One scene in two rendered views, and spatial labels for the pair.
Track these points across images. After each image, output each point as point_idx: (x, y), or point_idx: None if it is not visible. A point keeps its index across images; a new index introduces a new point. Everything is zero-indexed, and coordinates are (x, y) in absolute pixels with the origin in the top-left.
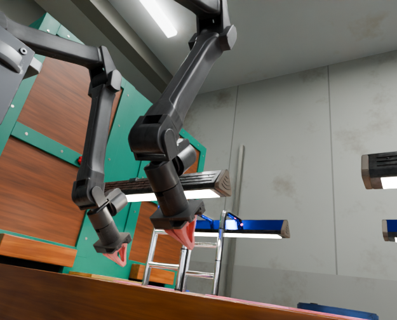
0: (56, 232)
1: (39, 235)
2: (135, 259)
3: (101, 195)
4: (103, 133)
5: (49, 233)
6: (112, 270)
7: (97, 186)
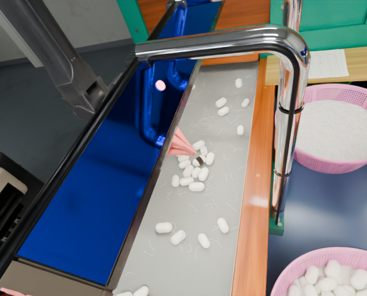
0: (235, 14)
1: (216, 26)
2: None
3: (88, 114)
4: (12, 10)
5: (227, 20)
6: (353, 35)
7: (75, 107)
